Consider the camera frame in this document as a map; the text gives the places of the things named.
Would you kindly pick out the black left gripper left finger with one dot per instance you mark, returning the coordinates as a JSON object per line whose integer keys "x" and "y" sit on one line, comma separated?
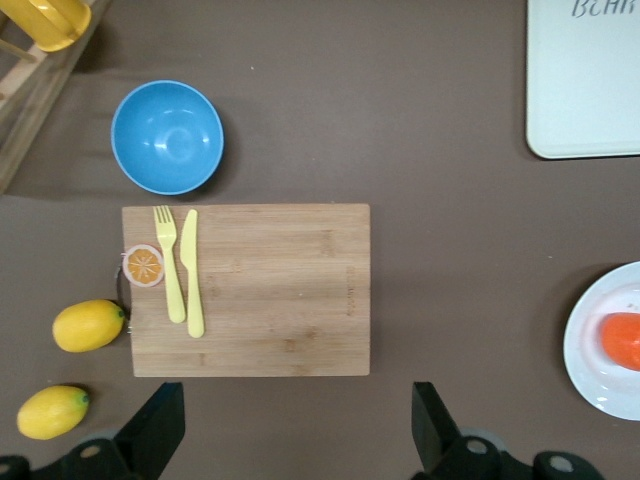
{"x": 150, "y": 430}

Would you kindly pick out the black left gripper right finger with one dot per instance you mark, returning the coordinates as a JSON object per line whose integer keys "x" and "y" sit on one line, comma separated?
{"x": 435, "y": 440}

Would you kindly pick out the white round plate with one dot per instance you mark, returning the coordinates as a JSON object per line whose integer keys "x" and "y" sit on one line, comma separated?
{"x": 595, "y": 385}

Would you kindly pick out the orange fruit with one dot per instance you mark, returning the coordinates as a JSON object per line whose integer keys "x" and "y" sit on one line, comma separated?
{"x": 622, "y": 342}

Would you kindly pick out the yellow lemon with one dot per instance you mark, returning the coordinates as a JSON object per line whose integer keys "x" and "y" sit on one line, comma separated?
{"x": 87, "y": 326}
{"x": 52, "y": 412}

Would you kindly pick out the yellow plastic knife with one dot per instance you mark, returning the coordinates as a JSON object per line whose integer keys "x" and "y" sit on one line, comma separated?
{"x": 192, "y": 290}

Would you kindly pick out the yellow plastic fork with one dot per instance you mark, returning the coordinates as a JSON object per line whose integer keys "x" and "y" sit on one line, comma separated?
{"x": 173, "y": 285}

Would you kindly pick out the toy orange slice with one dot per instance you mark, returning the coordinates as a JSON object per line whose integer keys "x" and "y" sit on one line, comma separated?
{"x": 143, "y": 266}

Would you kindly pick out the wooden cutting board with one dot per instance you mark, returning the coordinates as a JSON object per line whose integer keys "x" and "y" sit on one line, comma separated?
{"x": 280, "y": 300}

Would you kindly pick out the blue bowl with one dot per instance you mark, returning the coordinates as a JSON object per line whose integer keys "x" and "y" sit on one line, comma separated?
{"x": 167, "y": 137}

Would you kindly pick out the brown table mat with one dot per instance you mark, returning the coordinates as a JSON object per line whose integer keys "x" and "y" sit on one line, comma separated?
{"x": 375, "y": 125}

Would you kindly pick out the wooden drying rack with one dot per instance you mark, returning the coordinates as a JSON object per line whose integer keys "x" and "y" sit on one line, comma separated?
{"x": 35, "y": 100}

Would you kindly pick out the cream tray with bear print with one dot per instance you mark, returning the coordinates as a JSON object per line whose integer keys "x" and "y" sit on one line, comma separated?
{"x": 585, "y": 90}

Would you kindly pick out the yellow mug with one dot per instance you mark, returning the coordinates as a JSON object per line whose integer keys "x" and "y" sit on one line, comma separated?
{"x": 55, "y": 22}

